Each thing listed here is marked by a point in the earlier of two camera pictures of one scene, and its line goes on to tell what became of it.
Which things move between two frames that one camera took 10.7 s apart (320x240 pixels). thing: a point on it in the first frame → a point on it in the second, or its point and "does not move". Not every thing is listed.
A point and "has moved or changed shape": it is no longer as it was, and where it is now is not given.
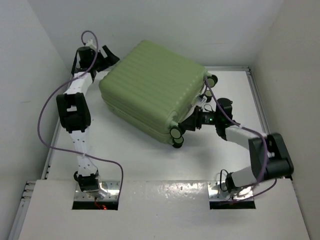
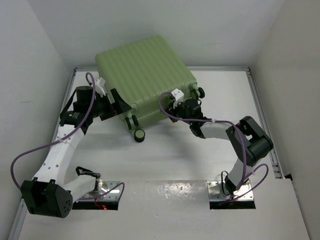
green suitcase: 152,88 has moved or changed shape
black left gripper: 109,60 → 120,106
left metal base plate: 108,191 does not move
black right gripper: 194,120 → 171,110
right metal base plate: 218,191 does not move
